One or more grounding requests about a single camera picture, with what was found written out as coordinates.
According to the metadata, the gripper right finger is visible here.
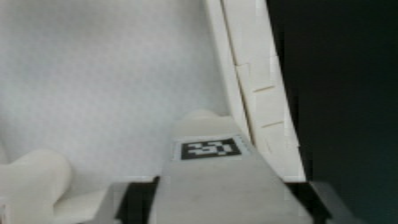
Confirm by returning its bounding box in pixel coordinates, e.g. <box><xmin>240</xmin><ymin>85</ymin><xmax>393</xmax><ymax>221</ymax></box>
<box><xmin>286</xmin><ymin>181</ymin><xmax>356</xmax><ymax>224</ymax></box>

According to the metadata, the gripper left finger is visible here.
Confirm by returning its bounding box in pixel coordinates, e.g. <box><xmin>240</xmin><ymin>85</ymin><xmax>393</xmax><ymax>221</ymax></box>
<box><xmin>95</xmin><ymin>176</ymin><xmax>162</xmax><ymax>224</ymax></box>

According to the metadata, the white leg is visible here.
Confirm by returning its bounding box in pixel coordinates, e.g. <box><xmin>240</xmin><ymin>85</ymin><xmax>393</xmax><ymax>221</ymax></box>
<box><xmin>0</xmin><ymin>150</ymin><xmax>73</xmax><ymax>224</ymax></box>
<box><xmin>150</xmin><ymin>110</ymin><xmax>315</xmax><ymax>224</ymax></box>

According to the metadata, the white desk top tray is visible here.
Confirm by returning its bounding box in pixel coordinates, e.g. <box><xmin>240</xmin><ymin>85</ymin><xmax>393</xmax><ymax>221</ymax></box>
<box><xmin>0</xmin><ymin>0</ymin><xmax>254</xmax><ymax>224</ymax></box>

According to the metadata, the white front obstacle wall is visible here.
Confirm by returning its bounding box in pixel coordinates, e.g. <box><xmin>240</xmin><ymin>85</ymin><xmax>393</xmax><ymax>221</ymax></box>
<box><xmin>222</xmin><ymin>0</ymin><xmax>308</xmax><ymax>182</ymax></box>

